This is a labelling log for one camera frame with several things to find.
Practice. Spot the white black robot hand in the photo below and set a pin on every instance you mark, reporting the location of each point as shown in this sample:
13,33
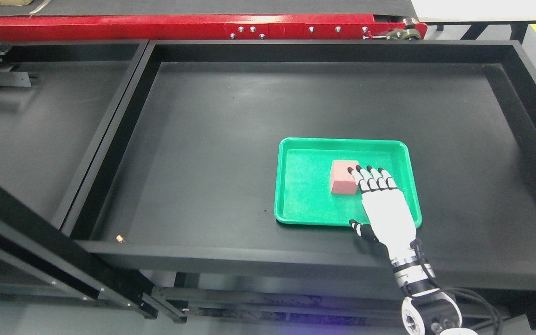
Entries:
389,216

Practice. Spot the red conveyor frame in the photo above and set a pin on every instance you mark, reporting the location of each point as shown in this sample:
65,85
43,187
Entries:
206,26

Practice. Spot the pink block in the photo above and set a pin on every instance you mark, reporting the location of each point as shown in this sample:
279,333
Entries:
341,181

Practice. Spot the black right metal shelf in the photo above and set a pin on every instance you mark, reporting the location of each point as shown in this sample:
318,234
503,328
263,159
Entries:
218,159

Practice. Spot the green plastic tray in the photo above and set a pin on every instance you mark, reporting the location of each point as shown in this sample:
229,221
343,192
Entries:
302,190

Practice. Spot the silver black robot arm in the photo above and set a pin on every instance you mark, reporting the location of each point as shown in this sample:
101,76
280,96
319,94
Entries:
426,308

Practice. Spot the black left metal shelf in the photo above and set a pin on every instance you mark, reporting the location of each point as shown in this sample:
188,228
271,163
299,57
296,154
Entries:
60,110

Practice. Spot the black metal shelf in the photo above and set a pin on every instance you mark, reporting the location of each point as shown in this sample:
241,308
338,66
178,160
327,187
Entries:
60,110
218,159

